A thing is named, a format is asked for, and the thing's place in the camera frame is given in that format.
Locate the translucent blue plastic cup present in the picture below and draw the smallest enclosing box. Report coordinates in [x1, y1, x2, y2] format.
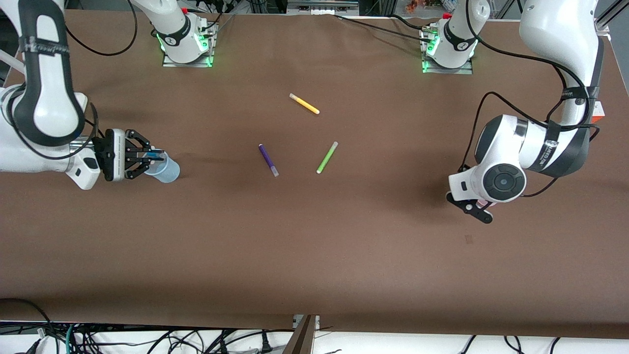
[143, 151, 181, 184]

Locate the purple marker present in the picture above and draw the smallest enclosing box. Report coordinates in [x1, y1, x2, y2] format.
[258, 144, 280, 177]

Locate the green marker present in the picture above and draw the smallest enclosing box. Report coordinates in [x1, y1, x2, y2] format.
[316, 141, 339, 175]

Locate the yellow marker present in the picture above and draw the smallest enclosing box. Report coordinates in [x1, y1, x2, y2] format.
[289, 93, 320, 115]

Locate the grey device box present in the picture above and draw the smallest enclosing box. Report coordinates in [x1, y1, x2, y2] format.
[287, 0, 360, 16]

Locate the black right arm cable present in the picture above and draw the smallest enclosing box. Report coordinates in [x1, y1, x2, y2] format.
[64, 0, 139, 57]

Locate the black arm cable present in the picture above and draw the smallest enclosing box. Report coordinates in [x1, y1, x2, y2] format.
[64, 0, 139, 57]
[458, 35, 601, 198]

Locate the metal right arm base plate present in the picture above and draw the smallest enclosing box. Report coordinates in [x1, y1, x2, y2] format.
[162, 22, 217, 68]

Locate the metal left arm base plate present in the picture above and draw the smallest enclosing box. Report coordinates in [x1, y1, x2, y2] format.
[421, 25, 474, 75]

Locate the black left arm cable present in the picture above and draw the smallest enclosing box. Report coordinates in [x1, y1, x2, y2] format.
[458, 35, 601, 198]

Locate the black floor cable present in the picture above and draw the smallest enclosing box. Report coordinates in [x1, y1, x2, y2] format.
[0, 297, 56, 336]

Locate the short black table cable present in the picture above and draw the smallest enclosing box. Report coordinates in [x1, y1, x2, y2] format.
[391, 14, 429, 29]

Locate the long black table cable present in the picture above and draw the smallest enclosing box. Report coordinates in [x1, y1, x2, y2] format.
[334, 14, 433, 39]

